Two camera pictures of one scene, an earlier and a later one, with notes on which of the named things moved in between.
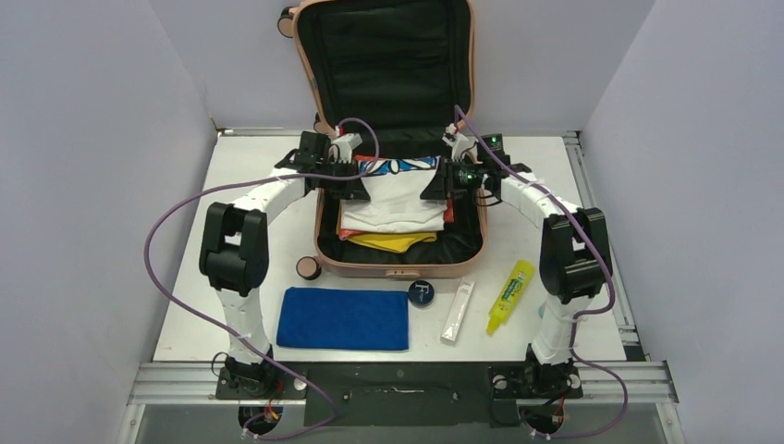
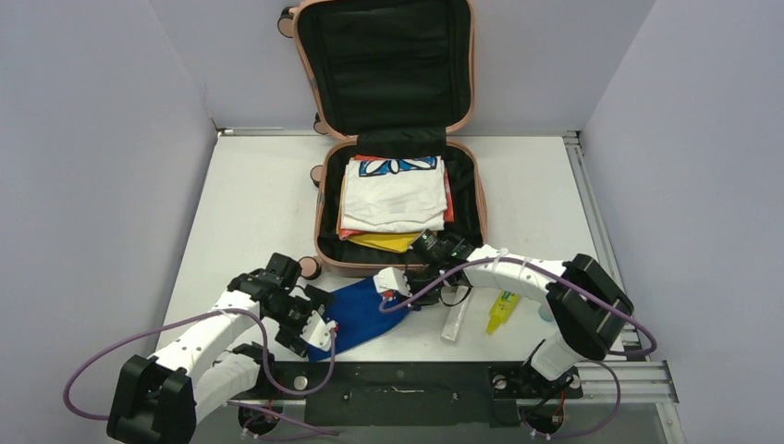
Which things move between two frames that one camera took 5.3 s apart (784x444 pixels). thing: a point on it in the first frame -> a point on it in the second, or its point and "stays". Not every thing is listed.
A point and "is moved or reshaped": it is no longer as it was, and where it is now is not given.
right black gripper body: (461, 177) -> (419, 278)
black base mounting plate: (404, 393) stays
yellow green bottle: (510, 295) stays
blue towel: (343, 318) is moved or reshaped
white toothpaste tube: (457, 311) stays
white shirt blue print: (396, 204) stays
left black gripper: (350, 190) -> (290, 336)
